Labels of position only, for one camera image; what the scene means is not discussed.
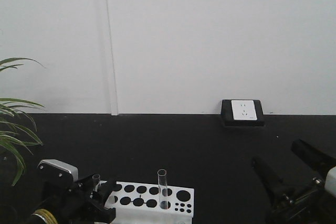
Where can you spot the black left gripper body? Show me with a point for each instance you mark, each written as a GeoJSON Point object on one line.
{"type": "Point", "coordinates": [58, 207]}

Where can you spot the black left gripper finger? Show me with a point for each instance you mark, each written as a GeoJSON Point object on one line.
{"type": "Point", "coordinates": [83, 186]}
{"type": "Point", "coordinates": [98, 210]}

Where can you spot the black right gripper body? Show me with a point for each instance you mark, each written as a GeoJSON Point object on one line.
{"type": "Point", "coordinates": [303, 204]}

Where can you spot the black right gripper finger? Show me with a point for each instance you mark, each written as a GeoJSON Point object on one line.
{"type": "Point", "coordinates": [273, 184]}
{"type": "Point", "coordinates": [314, 158]}

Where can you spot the short glass test tube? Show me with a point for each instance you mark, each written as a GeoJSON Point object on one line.
{"type": "Point", "coordinates": [96, 182]}

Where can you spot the tall glass test tube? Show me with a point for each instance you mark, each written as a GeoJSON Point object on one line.
{"type": "Point", "coordinates": [163, 190]}

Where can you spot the white test tube rack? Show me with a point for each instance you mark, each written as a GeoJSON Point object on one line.
{"type": "Point", "coordinates": [141, 203]}

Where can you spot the black socket base block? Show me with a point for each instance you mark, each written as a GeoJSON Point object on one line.
{"type": "Point", "coordinates": [227, 115]}

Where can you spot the green spider plant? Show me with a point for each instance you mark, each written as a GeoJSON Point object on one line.
{"type": "Point", "coordinates": [15, 134]}

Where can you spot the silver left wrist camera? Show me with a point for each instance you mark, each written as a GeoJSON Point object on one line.
{"type": "Point", "coordinates": [57, 172]}

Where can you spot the white wall power socket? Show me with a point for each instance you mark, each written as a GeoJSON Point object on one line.
{"type": "Point", "coordinates": [244, 110]}

